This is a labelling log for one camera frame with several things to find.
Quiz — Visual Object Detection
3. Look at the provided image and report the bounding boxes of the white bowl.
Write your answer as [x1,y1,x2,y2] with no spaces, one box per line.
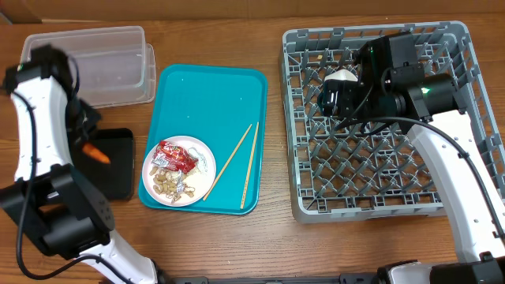
[324,69,358,82]

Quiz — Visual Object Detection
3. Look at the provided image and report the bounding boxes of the orange carrot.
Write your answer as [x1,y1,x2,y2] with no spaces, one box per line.
[82,142,110,164]

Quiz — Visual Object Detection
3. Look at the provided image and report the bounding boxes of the wooden chopstick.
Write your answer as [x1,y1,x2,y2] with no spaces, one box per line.
[203,124,252,201]
[240,122,260,210]

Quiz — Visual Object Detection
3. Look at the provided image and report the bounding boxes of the red snack wrapper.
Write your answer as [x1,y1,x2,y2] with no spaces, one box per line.
[151,140,198,174]

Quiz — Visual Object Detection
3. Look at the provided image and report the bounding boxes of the teal serving tray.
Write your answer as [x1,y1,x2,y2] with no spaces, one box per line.
[146,64,268,215]

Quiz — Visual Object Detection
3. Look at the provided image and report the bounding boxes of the white tissue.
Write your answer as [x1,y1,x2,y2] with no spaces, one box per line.
[188,147,208,174]

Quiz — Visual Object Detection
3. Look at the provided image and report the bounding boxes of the white plate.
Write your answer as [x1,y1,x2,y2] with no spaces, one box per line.
[141,136,216,207]

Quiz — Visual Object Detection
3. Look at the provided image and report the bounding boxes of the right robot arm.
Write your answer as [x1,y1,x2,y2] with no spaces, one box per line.
[318,32,504,283]

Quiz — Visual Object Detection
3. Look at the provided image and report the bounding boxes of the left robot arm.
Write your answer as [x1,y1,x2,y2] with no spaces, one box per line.
[1,44,170,283]

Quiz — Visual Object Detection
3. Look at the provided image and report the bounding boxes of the grey dishwasher rack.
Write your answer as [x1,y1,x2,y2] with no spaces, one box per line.
[279,21,504,223]

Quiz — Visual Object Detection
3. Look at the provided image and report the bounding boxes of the clear plastic storage bin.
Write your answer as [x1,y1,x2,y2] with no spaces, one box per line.
[21,26,156,108]

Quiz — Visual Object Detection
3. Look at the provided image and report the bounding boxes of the black rectangular tray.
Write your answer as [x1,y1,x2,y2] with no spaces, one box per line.
[70,128,135,200]

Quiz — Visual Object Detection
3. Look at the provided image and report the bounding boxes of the peanut pile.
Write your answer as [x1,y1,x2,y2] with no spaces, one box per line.
[149,166,195,204]

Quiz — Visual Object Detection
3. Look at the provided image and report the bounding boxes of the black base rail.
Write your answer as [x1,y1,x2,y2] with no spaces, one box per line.
[170,273,383,284]

